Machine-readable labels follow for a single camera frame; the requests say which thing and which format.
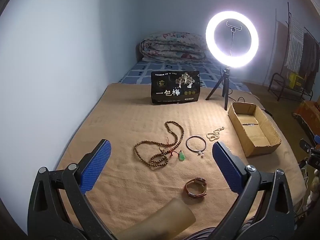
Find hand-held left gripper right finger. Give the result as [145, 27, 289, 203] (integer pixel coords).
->
[212, 141, 296, 240]

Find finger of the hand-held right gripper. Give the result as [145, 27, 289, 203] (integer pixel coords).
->
[299, 135, 320, 155]

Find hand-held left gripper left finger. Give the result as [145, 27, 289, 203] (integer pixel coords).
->
[27, 139, 113, 240]

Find thin black bangle with charm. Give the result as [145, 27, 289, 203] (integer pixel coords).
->
[186, 136, 207, 157]

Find white bead necklace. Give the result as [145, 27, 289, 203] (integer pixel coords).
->
[206, 126, 225, 142]

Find brown leather wrist watch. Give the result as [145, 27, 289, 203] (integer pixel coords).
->
[184, 177, 207, 198]

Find cardboard box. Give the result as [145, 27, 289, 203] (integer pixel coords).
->
[227, 102, 282, 158]

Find green jade pendant red cord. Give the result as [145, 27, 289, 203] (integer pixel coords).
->
[164, 136, 187, 161]

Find brown wooden bead necklace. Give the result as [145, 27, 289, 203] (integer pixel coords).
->
[134, 120, 185, 170]

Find beige plush toy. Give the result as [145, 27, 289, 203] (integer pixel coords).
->
[308, 170, 320, 203]

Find orange brown carton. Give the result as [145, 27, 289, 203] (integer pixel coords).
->
[294, 100, 320, 130]

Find yellow box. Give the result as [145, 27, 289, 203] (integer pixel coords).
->
[287, 72, 304, 88]

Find black metal floor rack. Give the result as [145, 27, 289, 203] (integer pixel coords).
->
[268, 72, 314, 102]

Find black tripod stand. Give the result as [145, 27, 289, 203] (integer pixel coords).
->
[205, 66, 232, 111]

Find dark hanging clothes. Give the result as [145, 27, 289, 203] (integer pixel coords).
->
[299, 32, 320, 90]

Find beige translucent tube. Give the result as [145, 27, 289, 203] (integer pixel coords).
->
[120, 197, 197, 240]

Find black printed bag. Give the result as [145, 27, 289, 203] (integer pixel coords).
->
[151, 70, 200, 105]

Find white hanging towel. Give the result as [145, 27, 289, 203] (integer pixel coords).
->
[286, 15, 304, 72]

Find blue patterned bed sheet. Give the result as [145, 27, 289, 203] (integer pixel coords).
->
[117, 60, 250, 92]

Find folded floral quilt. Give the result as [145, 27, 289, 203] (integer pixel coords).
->
[140, 32, 207, 62]

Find black clothes rack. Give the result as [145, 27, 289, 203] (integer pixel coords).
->
[275, 2, 320, 55]

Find metal phone clamp holder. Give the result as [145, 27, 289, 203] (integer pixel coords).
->
[226, 22, 243, 57]

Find white cables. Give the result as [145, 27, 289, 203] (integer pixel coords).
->
[295, 160, 312, 220]

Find black power cable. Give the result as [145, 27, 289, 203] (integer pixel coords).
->
[229, 96, 272, 115]

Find black cable bundle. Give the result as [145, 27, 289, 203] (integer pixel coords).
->
[185, 226, 218, 240]

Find white ring light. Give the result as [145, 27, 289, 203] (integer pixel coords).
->
[205, 11, 259, 68]

